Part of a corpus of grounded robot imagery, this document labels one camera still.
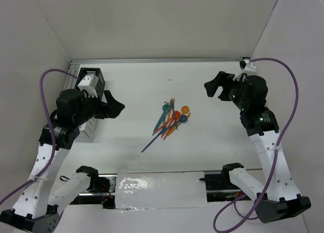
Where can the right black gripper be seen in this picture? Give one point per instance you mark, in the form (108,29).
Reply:
(211,86)

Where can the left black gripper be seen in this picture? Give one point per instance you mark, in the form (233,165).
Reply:
(115,107)

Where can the yellow fork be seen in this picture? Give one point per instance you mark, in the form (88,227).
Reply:
(174,126)

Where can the yellow spoon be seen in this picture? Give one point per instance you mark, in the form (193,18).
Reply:
(185,111)

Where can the teal spoon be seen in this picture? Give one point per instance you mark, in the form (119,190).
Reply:
(164,106)

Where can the blue fork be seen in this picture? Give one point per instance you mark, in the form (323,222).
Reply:
(172,103)

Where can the orange fork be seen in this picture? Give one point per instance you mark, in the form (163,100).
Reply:
(164,128)

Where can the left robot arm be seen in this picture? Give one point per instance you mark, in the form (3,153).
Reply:
(38,208)

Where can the black utensil caddy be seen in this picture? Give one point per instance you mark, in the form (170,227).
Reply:
(97,71)

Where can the white utensil caddy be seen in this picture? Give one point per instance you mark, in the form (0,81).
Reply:
(87,131)

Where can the blue spoon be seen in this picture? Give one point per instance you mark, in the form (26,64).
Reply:
(182,119)

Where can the teal knife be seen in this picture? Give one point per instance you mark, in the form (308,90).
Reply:
(159,122)

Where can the white taped paper sheet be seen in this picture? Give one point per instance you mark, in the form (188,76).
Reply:
(160,190)

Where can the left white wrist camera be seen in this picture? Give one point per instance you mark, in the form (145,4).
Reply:
(89,83)

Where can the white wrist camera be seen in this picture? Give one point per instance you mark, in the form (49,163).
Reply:
(247,67)
(89,83)

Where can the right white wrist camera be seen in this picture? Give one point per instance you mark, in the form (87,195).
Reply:
(247,67)

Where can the aluminium frame rail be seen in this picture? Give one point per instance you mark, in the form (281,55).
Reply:
(154,60)

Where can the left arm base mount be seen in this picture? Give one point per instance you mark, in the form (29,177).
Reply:
(102,194)

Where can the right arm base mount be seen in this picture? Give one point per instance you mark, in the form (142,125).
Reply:
(217,189)

